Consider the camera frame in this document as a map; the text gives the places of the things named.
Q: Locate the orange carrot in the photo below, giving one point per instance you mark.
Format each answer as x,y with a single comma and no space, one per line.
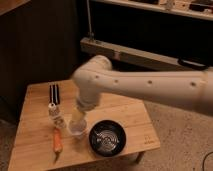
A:
57,143

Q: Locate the black bowl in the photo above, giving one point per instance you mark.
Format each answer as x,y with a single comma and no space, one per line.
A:
107,138

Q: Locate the wooden table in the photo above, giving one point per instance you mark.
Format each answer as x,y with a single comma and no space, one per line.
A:
32,150

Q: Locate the vertical metal pole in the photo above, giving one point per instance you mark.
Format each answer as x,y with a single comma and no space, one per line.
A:
91,34

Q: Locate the clear plastic cup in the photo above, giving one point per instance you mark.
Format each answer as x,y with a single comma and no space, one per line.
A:
77,128

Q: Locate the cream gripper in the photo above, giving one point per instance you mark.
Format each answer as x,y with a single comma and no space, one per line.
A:
77,115

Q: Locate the wooden shelf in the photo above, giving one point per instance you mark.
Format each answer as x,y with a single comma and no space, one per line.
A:
175,7

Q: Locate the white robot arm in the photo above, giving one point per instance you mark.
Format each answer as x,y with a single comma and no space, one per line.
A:
189,90

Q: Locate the white patterned bottle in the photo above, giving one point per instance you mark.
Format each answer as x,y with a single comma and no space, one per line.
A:
56,117

